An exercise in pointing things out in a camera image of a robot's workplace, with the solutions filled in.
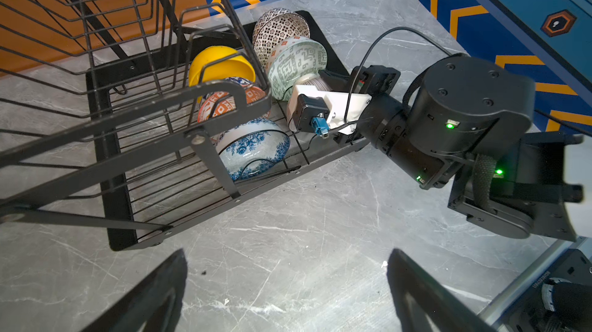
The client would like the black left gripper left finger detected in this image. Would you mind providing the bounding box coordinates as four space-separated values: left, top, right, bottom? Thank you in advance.
84 250 188 331

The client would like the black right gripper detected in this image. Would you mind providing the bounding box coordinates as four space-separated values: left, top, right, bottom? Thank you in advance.
319 65 401 96

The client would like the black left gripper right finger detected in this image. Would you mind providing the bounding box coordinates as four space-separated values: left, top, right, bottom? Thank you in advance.
387 249 493 331

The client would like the pink striped bowl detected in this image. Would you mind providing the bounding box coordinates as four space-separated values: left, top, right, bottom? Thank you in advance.
305 76 331 92

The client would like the green white patterned bowl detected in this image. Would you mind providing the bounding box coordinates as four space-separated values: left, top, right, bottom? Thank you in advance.
266 36 328 101

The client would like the black white patterned bowl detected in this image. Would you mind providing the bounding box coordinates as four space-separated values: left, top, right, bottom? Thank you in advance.
252 8 310 68

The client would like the yellow bowl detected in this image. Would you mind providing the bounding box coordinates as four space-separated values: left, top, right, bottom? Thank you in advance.
188 45 256 86

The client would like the orange white patterned bowl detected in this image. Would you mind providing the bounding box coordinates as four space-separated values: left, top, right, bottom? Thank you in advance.
197 77 266 122

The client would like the blue white floral bowl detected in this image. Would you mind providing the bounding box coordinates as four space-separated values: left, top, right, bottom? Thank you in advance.
215 117 291 181

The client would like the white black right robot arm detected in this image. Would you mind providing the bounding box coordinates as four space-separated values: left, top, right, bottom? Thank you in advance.
331 54 587 241

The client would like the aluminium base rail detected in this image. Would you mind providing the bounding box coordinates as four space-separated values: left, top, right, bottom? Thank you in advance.
479 236 591 331

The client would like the black wire dish rack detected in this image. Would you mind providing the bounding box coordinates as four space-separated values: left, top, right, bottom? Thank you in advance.
1 0 365 251

